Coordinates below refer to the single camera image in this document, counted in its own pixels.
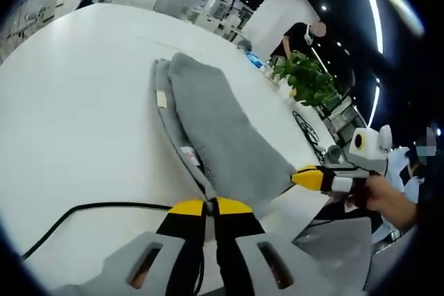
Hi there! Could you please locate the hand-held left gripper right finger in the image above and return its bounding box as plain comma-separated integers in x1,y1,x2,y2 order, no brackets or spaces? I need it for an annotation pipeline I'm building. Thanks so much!
213,197,365,296

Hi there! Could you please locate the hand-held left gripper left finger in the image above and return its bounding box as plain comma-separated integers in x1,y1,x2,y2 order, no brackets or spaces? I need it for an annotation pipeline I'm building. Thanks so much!
57,198,209,296

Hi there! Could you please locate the grey towel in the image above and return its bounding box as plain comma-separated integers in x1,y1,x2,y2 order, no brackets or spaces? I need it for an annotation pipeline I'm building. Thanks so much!
149,51,325,207

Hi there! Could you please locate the person's right hand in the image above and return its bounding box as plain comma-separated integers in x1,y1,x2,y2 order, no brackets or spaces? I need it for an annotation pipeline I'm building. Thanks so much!
350,173,412,214

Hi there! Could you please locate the grey chair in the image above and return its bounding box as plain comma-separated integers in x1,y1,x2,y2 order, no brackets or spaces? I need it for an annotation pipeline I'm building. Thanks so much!
291,218,374,262

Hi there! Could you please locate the green potted plant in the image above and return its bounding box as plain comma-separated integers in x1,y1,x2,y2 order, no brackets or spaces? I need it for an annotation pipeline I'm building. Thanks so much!
271,50,339,108

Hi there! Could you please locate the blue packet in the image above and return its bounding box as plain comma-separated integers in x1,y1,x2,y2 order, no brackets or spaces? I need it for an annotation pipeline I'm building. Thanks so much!
245,51,268,70

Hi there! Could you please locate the white office chair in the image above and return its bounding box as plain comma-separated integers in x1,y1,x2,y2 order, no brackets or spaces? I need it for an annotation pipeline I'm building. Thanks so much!
155,0,194,16

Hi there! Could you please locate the coiled black cable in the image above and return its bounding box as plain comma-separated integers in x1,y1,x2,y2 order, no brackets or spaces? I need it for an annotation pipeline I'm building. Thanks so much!
291,110,325,158

